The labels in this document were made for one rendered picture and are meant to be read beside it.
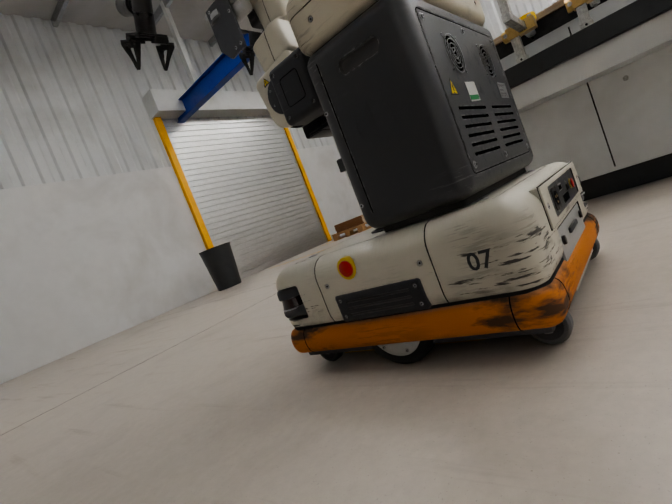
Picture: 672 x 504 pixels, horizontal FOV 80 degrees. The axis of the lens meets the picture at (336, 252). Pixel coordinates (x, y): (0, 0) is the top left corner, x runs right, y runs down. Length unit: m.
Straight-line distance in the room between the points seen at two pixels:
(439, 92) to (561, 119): 1.53
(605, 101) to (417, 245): 1.61
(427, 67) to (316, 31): 0.25
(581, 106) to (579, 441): 1.84
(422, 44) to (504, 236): 0.36
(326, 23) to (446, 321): 0.62
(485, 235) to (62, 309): 6.38
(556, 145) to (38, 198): 6.45
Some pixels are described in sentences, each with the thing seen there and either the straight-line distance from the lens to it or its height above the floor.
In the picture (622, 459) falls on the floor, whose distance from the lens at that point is 0.56.
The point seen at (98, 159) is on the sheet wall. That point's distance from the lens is 7.54.
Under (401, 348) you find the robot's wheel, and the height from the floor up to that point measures 0.04.
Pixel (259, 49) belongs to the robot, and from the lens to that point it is 1.25.
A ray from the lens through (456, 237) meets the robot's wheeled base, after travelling 0.73.
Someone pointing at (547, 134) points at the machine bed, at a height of 0.37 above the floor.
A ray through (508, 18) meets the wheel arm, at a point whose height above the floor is 0.83.
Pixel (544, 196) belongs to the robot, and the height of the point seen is 0.25.
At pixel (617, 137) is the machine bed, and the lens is 2.25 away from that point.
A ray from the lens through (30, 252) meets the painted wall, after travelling 6.83.
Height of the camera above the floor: 0.34
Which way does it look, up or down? 4 degrees down
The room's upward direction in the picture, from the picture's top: 21 degrees counter-clockwise
